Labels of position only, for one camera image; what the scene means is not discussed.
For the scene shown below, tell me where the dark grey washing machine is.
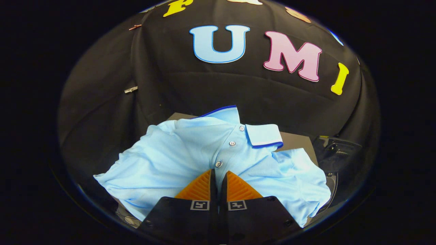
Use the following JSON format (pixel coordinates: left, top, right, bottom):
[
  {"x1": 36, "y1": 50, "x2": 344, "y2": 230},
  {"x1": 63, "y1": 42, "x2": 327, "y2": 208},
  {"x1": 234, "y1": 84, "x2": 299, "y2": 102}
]
[{"x1": 307, "y1": 135, "x2": 363, "y2": 215}]

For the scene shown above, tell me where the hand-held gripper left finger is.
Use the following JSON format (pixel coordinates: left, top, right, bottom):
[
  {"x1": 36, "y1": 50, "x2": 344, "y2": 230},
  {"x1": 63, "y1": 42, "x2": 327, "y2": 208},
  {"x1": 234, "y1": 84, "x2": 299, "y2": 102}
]
[{"x1": 138, "y1": 169, "x2": 219, "y2": 245}]

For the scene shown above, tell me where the grey box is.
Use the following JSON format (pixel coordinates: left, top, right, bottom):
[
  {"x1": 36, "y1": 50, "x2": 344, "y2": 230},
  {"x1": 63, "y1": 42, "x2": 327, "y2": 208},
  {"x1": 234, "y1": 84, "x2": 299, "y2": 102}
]
[{"x1": 116, "y1": 112, "x2": 319, "y2": 228}]

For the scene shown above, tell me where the light blue polo shirt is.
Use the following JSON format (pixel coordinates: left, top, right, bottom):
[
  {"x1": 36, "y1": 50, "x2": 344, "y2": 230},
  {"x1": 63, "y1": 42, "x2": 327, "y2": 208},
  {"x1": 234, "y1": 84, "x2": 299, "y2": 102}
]
[{"x1": 94, "y1": 105, "x2": 331, "y2": 228}]

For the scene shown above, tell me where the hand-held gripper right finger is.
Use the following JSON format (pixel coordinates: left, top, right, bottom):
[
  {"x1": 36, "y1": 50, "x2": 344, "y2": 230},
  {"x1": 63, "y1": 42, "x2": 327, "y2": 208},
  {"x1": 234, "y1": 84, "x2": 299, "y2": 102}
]
[{"x1": 219, "y1": 171, "x2": 302, "y2": 245}]

